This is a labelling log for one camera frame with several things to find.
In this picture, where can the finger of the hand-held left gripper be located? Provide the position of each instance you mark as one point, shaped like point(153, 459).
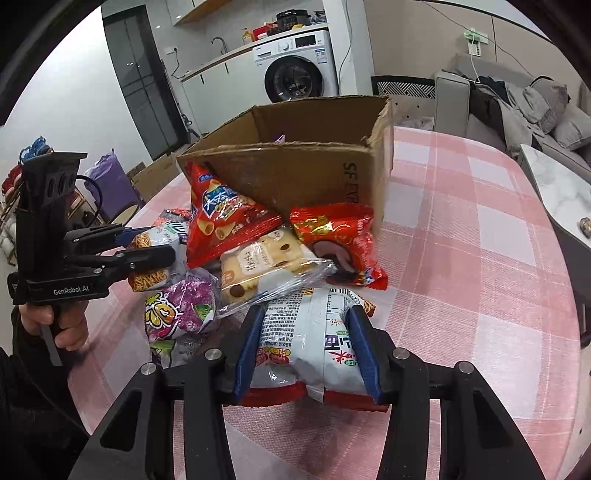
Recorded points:
point(134, 236)
point(152, 261)

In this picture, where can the white washing machine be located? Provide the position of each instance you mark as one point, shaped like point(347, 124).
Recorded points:
point(295, 64)

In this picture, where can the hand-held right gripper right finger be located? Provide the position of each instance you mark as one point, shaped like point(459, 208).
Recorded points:
point(367, 355)

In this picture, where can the red triangular chips bag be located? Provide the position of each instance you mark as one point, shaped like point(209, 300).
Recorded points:
point(221, 217)

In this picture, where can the black white patterned cushion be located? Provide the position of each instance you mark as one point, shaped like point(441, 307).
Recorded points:
point(404, 87)

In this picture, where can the white counter cabinet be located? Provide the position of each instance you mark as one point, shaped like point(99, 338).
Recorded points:
point(217, 92)

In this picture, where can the grey sofa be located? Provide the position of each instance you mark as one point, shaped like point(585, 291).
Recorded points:
point(455, 101)

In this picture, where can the red cookie packet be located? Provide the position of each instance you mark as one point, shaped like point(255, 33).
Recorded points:
point(332, 230)

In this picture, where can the purple snack bag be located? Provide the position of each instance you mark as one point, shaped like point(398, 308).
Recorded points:
point(184, 300)

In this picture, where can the cardboard box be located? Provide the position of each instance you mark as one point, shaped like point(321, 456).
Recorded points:
point(295, 175)

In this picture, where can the white red noodle packet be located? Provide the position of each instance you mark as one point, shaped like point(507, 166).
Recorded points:
point(300, 332)

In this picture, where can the black cooker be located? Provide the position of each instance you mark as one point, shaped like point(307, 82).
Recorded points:
point(293, 19)

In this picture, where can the clear cheese cracker pack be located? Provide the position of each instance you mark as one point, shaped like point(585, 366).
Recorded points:
point(258, 263)

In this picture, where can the yellow noodle snack packet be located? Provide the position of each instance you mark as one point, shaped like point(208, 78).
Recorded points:
point(157, 280)

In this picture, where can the dark glass door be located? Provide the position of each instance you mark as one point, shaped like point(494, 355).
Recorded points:
point(138, 83)

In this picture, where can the person's left hand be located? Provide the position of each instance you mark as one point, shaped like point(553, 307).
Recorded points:
point(69, 330)

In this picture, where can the marble side table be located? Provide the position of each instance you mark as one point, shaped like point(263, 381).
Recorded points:
point(558, 184)

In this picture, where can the mop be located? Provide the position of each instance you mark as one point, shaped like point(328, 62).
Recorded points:
point(190, 127)

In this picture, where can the pile of clothes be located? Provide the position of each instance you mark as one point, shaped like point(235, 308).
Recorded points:
point(503, 115)

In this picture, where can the metal faucet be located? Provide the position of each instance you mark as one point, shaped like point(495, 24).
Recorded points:
point(220, 44)

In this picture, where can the light grey pillow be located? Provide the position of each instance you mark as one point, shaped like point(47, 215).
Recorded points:
point(575, 129)

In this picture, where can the yellow bottle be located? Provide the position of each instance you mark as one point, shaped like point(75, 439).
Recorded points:
point(248, 37)

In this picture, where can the metal knob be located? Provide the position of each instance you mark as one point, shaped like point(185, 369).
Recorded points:
point(585, 227)

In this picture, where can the red container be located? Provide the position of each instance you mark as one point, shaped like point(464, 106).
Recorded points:
point(261, 32)

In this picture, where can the round white stool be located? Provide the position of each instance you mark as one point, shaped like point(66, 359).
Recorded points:
point(127, 213)

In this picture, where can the pink plaid tablecloth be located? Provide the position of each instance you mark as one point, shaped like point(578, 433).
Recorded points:
point(461, 286)

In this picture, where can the white wall cabinet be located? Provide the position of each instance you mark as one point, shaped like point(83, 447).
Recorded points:
point(189, 9)

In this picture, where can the brown floor carton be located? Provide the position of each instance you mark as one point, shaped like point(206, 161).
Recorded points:
point(154, 177)

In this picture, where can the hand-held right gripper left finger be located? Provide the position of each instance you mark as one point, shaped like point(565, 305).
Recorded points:
point(244, 360)

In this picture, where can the dark grey pillow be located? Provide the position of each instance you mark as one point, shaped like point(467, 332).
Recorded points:
point(551, 104)

